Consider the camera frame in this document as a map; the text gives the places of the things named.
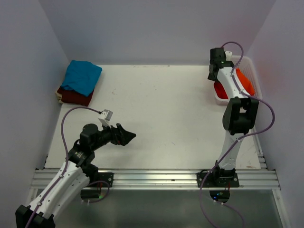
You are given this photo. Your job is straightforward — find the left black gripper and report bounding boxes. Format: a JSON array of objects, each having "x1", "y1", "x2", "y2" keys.
[{"x1": 91, "y1": 119, "x2": 135, "y2": 151}]

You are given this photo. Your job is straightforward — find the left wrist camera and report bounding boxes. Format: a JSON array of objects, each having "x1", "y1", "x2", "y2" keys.
[{"x1": 98, "y1": 109, "x2": 113, "y2": 127}]

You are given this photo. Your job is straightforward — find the folded maroon t shirt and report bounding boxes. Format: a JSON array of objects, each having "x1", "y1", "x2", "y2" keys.
[{"x1": 62, "y1": 89, "x2": 94, "y2": 107}]

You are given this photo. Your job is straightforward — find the red t shirt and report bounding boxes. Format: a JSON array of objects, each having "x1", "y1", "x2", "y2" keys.
[{"x1": 213, "y1": 82, "x2": 228, "y2": 99}]

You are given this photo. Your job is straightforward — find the folded blue t shirt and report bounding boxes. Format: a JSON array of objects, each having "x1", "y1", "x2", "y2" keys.
[{"x1": 60, "y1": 60, "x2": 103, "y2": 97}]

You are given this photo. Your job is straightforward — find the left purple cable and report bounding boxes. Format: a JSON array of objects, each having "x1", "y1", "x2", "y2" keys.
[{"x1": 23, "y1": 106, "x2": 104, "y2": 228}]

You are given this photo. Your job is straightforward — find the white plastic basket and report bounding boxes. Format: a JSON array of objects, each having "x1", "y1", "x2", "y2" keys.
[{"x1": 214, "y1": 56, "x2": 263, "y2": 105}]

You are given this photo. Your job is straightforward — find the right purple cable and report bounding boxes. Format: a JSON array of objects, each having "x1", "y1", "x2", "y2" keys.
[{"x1": 199, "y1": 41, "x2": 276, "y2": 228}]

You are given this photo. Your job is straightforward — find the purple cable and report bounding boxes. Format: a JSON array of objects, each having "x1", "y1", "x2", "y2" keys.
[
  {"x1": 23, "y1": 106, "x2": 104, "y2": 228},
  {"x1": 199, "y1": 41, "x2": 276, "y2": 228}
]

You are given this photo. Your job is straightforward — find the orange t shirt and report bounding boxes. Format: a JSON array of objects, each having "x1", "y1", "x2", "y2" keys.
[{"x1": 236, "y1": 68, "x2": 255, "y2": 96}]

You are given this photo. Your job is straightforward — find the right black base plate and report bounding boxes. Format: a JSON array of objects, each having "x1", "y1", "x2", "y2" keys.
[{"x1": 196, "y1": 172, "x2": 240, "y2": 188}]

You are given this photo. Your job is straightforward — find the aluminium rail frame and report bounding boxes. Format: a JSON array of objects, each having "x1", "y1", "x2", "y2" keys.
[{"x1": 28, "y1": 111, "x2": 282, "y2": 198}]

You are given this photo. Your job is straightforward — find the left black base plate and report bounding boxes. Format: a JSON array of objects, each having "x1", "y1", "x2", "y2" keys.
[{"x1": 89, "y1": 172, "x2": 114, "y2": 189}]

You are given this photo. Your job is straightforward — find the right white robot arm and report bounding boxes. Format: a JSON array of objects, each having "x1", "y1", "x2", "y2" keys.
[{"x1": 202, "y1": 47, "x2": 259, "y2": 188}]

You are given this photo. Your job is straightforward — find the folded beige t shirt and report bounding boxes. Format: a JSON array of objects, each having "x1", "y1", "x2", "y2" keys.
[{"x1": 55, "y1": 88, "x2": 63, "y2": 104}]

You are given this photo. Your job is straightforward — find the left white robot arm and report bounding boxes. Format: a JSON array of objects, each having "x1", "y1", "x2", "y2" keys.
[{"x1": 15, "y1": 123, "x2": 136, "y2": 228}]

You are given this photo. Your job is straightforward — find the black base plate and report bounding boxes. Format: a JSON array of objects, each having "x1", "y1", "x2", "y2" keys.
[
  {"x1": 196, "y1": 172, "x2": 240, "y2": 188},
  {"x1": 89, "y1": 172, "x2": 114, "y2": 189}
]

